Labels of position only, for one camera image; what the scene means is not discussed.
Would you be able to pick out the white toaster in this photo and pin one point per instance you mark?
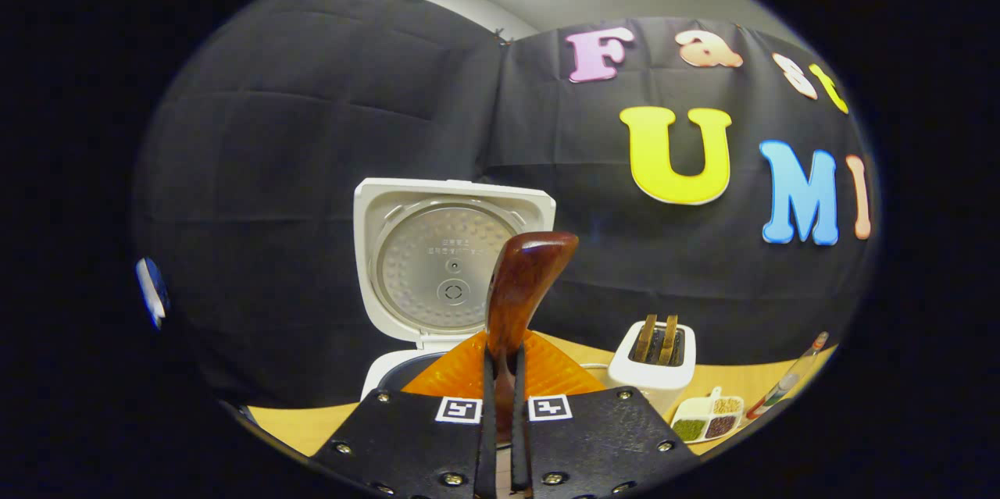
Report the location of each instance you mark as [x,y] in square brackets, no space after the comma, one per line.
[652,386]

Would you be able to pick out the black backdrop cloth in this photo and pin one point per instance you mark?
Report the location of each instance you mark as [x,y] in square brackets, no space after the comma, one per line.
[273,171]

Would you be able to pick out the brown toast slice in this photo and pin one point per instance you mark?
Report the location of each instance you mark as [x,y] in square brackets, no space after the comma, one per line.
[668,340]
[644,339]

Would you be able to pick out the brown wooden spoon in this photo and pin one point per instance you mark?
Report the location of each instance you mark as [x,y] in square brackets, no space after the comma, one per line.
[523,280]

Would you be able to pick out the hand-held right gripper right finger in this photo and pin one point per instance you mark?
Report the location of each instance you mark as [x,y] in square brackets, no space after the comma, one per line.
[518,444]

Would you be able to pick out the white rice cooker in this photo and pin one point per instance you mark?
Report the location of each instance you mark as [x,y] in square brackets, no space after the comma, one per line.
[437,265]

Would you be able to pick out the clear plastic bottle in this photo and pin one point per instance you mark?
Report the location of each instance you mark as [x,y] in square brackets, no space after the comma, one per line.
[785,382]

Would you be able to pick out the white and blue object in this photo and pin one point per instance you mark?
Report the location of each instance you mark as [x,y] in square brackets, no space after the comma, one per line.
[152,292]

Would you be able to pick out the white sectioned grain tray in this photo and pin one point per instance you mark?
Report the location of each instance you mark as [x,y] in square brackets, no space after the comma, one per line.
[695,411]

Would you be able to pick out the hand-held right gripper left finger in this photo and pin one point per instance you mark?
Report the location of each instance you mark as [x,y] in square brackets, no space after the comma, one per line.
[488,436]

